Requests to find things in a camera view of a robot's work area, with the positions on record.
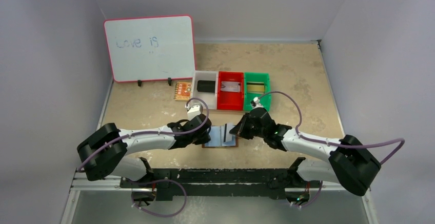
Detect striped card from holder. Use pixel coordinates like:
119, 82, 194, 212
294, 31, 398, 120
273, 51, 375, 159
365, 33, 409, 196
220, 123, 237, 147

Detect brown leather card holder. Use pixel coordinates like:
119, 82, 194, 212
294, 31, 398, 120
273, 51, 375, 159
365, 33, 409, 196
202, 126, 238, 148

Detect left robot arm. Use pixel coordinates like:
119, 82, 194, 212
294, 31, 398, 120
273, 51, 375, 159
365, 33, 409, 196
77, 114, 212, 188

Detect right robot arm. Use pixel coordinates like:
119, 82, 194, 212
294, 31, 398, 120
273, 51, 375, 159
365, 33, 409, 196
229, 108, 381, 196

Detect gold card in green bin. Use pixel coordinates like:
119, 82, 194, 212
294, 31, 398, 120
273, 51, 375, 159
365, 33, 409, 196
246, 82, 266, 94

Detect silver card in red bin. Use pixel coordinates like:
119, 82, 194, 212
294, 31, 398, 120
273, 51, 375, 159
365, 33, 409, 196
221, 81, 241, 93

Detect orange patterned card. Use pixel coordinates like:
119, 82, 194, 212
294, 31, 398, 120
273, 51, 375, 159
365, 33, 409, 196
174, 82, 192, 101

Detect black card in white bin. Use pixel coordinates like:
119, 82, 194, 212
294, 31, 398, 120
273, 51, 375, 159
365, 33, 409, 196
196, 80, 216, 93

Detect red plastic bin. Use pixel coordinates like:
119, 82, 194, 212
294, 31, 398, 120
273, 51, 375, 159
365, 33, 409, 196
217, 71, 244, 111

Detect green plastic bin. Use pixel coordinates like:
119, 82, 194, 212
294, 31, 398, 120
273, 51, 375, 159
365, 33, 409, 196
243, 72, 271, 111

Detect white plastic bin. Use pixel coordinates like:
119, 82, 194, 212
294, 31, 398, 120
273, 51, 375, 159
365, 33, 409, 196
190, 71, 219, 110

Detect pink framed whiteboard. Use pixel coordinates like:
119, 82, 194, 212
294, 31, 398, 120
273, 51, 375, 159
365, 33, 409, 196
103, 14, 196, 83

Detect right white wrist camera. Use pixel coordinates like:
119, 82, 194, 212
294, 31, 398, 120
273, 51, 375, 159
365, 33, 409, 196
250, 97, 264, 109

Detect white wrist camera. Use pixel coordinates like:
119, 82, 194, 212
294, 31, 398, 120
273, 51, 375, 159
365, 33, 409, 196
250, 97, 264, 109
186, 104, 203, 120

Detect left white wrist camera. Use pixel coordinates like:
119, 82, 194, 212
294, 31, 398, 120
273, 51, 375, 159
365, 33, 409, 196
186, 104, 203, 120

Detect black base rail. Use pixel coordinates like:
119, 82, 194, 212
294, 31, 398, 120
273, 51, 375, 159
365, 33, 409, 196
120, 168, 320, 201

